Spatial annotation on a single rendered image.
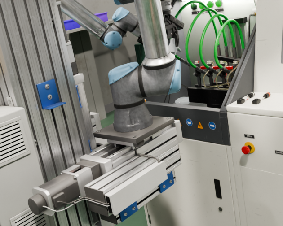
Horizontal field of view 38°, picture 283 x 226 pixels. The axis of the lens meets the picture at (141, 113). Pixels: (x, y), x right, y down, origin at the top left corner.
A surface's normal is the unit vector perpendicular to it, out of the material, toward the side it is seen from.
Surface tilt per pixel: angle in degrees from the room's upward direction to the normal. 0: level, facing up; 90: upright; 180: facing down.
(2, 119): 90
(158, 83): 99
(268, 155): 90
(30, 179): 90
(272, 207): 90
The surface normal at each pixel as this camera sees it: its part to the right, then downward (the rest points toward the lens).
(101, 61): 0.73, 0.06
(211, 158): -0.72, 0.32
